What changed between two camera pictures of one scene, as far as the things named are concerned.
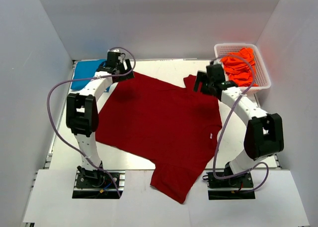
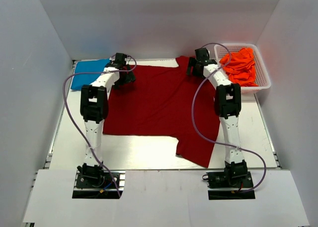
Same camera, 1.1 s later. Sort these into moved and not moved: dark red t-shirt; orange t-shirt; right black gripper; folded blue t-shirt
Moved: dark red t-shirt; right black gripper
Not moved: folded blue t-shirt; orange t-shirt
